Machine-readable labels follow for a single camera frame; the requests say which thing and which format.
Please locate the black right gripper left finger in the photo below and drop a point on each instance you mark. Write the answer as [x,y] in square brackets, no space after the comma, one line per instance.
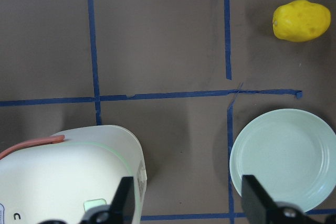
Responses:
[121,209]

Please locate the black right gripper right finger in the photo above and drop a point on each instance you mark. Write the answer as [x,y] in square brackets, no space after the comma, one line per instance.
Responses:
[259,207]

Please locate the cream rice cooker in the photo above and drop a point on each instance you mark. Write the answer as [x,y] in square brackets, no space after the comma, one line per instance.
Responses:
[63,176]

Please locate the green plate near lemon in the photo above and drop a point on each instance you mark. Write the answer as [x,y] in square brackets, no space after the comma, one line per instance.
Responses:
[291,152]

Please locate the yellow toy lemon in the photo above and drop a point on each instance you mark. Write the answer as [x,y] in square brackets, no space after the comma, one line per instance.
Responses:
[300,21]

